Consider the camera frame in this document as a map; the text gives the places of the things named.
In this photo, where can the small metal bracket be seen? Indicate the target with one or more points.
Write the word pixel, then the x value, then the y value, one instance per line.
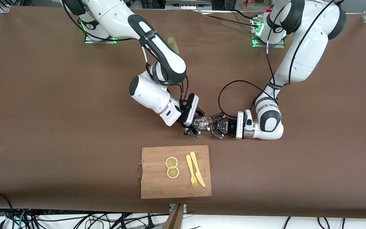
pixel 185 208

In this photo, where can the yellow plastic knife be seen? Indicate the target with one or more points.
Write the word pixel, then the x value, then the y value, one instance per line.
pixel 197 168

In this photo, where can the grey metal box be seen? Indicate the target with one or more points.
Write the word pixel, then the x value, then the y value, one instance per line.
pixel 187 3

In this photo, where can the clear glass shaker cup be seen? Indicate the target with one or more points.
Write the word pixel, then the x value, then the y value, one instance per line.
pixel 203 123

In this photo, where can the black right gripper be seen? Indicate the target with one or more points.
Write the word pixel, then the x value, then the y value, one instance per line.
pixel 189 128

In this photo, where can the yellow plastic fork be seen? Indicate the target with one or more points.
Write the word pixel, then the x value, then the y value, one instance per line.
pixel 191 171

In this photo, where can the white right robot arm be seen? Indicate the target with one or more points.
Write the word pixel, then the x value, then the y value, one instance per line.
pixel 116 16

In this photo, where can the lemon slice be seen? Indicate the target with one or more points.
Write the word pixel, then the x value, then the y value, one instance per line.
pixel 172 172
pixel 172 162

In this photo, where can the wooden post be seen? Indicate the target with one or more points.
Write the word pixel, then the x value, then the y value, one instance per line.
pixel 174 221

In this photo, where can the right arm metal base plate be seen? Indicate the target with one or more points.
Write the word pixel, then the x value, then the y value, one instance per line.
pixel 102 41

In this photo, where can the wooden cutting board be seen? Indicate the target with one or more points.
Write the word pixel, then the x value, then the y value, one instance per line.
pixel 157 184

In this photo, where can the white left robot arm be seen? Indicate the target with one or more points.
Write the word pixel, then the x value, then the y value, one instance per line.
pixel 303 54

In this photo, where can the olive green bottle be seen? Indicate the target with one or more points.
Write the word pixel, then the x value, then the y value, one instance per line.
pixel 172 41

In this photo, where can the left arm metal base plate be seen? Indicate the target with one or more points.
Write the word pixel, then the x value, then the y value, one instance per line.
pixel 265 46

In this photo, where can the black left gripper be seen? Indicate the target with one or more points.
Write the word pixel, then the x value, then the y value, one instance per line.
pixel 229 126

